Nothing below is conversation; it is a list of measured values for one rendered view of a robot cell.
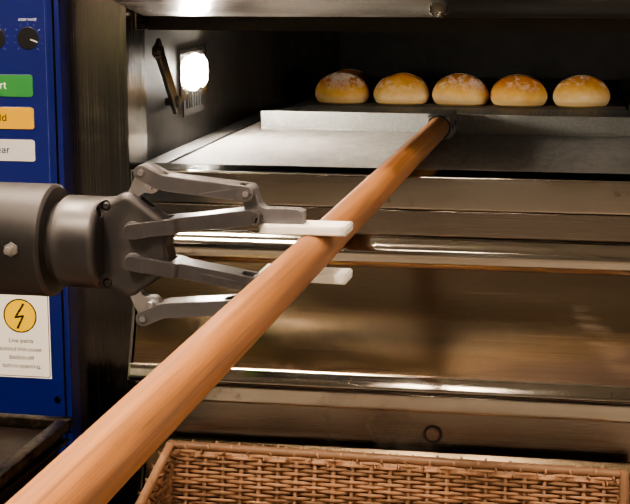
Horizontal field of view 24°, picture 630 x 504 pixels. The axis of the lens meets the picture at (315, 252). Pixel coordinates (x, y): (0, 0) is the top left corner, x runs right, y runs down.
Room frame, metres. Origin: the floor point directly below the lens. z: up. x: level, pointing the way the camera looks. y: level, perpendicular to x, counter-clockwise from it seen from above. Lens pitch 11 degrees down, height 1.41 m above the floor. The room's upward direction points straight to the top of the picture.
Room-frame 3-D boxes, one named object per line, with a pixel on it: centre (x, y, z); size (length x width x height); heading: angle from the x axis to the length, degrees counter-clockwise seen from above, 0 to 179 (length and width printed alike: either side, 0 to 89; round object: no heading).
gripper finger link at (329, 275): (1.13, 0.01, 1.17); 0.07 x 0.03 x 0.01; 79
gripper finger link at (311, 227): (1.13, 0.01, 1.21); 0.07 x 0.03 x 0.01; 79
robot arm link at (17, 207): (1.18, 0.23, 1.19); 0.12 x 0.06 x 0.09; 169
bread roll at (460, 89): (2.58, -0.26, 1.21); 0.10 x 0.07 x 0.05; 81
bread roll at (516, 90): (2.56, -0.36, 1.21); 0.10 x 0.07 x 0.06; 76
